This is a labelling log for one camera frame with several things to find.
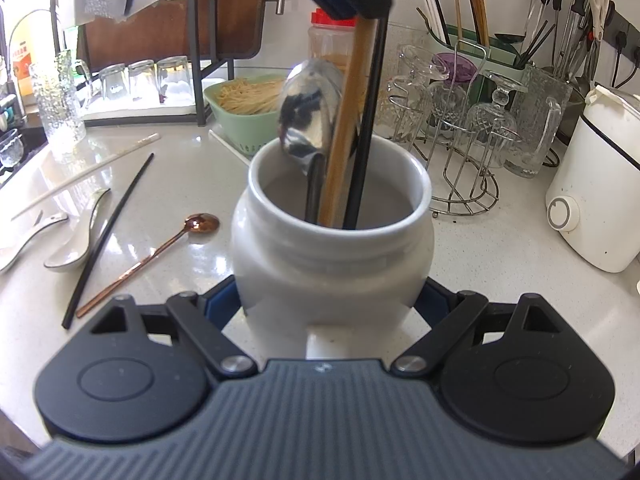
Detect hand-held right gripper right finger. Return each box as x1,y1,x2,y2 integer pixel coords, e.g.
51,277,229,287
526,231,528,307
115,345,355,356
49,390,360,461
390,277,568,377

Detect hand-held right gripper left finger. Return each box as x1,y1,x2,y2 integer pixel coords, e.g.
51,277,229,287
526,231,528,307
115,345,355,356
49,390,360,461
90,276,258,378

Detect white ceramic jar mug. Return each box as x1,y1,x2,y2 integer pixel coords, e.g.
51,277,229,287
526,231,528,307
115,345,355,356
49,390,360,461
231,136,434,361

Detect metal spoon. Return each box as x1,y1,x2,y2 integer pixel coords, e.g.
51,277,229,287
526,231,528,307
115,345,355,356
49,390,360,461
278,57,351,224

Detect wooden chopstick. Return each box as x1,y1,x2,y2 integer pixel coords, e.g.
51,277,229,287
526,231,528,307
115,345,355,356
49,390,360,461
318,15,378,227

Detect white ceramic spoon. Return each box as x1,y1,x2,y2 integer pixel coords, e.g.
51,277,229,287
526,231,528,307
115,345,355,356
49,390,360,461
44,188,112,274
0,211,69,275

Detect red-lidded plastic jar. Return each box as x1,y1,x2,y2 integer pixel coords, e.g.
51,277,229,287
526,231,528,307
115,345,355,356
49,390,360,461
307,7,363,76

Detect copper spoon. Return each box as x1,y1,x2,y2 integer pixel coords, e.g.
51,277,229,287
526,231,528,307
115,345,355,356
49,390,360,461
75,212,221,319

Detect crystal stemmed glass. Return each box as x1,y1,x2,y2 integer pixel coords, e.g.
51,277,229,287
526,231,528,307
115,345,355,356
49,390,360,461
467,71,529,168
395,44,451,86
389,85,431,143

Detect dried noodles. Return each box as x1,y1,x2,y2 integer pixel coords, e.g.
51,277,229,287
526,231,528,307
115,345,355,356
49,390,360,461
217,77,288,113

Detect purple-lidded glass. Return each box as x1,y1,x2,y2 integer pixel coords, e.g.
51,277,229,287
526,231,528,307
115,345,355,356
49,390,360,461
431,51,477,86

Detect black dish rack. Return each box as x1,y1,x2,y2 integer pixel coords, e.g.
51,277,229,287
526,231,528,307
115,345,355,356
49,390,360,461
50,0,266,128

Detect green plastic basket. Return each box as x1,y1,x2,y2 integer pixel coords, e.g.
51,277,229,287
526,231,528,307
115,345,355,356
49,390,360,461
203,74,291,157

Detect clear drinking glass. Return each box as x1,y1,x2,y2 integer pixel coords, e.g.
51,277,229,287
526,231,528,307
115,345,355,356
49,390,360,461
128,60,162,104
98,63,132,107
156,56,195,106

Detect green utensil holder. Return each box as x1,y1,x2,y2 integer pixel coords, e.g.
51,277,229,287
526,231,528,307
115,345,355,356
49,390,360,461
425,24,532,70

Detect wooden cutting board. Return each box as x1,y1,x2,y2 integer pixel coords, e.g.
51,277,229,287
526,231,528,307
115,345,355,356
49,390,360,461
82,0,290,75

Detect white electric cooking pot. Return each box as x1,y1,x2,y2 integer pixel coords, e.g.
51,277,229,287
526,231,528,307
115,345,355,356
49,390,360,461
545,84,640,274

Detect textured glass pitcher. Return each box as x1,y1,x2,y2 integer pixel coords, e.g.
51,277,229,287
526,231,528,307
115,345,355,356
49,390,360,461
504,64,575,179

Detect thin black chopstick pair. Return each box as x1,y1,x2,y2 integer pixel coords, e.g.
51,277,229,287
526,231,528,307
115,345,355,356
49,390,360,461
515,22,556,68

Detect textured glass mug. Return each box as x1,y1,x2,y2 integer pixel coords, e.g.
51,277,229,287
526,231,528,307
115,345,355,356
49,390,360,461
28,50,94,145

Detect small glass cup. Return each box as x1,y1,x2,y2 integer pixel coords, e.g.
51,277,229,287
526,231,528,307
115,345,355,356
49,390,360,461
0,129,25,168

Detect black power outlet strip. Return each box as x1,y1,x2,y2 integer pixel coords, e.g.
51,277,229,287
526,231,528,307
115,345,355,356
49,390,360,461
606,10,640,58

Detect orange plastic bottle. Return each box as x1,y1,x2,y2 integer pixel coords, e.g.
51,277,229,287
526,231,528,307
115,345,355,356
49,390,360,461
10,25,38,98

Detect wire glass rack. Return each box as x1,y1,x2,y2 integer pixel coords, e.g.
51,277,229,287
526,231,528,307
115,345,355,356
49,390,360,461
387,40,501,217

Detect white-handled scissors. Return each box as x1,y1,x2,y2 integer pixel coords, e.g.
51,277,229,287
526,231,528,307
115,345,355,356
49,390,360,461
586,0,617,43

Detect black power cable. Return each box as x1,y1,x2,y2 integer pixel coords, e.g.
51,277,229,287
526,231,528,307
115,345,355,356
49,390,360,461
612,35,632,90

